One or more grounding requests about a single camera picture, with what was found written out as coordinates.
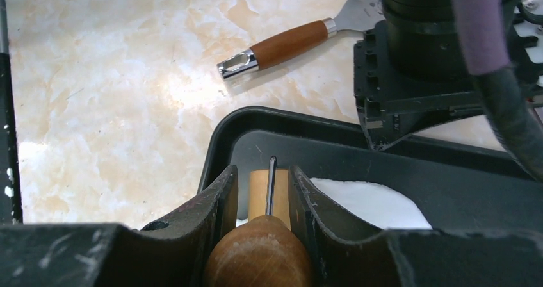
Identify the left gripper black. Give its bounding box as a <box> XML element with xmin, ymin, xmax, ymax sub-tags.
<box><xmin>353</xmin><ymin>0</ymin><xmax>543</xmax><ymax>152</ymax></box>

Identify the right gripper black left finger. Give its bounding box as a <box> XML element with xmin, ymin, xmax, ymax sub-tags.
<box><xmin>1</xmin><ymin>165</ymin><xmax>238</xmax><ymax>286</ymax></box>

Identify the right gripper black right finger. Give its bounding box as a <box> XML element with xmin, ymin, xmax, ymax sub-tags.
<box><xmin>288</xmin><ymin>166</ymin><xmax>542</xmax><ymax>286</ymax></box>

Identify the black baking tray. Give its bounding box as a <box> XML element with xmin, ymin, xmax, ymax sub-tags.
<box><xmin>199</xmin><ymin>106</ymin><xmax>542</xmax><ymax>232</ymax></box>

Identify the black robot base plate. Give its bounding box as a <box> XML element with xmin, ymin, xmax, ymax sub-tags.
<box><xmin>1</xmin><ymin>53</ymin><xmax>23</xmax><ymax>226</ymax></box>

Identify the wooden dough roller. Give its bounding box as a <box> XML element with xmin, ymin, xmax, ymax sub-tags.
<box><xmin>202</xmin><ymin>156</ymin><xmax>315</xmax><ymax>286</ymax></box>

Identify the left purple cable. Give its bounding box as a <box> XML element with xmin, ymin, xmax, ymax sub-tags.
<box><xmin>448</xmin><ymin>0</ymin><xmax>543</xmax><ymax>182</ymax></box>

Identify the metal scraper wooden handle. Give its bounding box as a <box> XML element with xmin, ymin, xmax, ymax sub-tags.
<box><xmin>217</xmin><ymin>0</ymin><xmax>384</xmax><ymax>81</ymax></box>

